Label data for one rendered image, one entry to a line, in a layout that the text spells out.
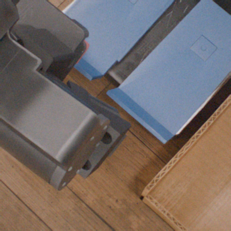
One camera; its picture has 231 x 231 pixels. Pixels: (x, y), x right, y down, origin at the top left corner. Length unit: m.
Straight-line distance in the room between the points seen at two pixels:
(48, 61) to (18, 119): 0.08
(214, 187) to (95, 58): 0.17
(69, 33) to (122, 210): 0.19
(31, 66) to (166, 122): 0.23
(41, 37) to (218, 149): 0.23
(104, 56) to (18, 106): 0.24
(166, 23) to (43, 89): 0.27
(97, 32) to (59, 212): 0.18
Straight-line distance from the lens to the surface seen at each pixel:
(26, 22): 0.49
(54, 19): 0.48
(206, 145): 0.59
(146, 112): 0.57
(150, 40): 0.60
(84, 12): 0.60
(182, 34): 0.60
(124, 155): 0.58
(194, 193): 0.58
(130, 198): 0.58
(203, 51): 0.60
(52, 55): 0.43
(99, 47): 0.59
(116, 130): 0.42
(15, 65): 0.36
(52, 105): 0.35
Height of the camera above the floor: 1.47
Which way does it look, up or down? 75 degrees down
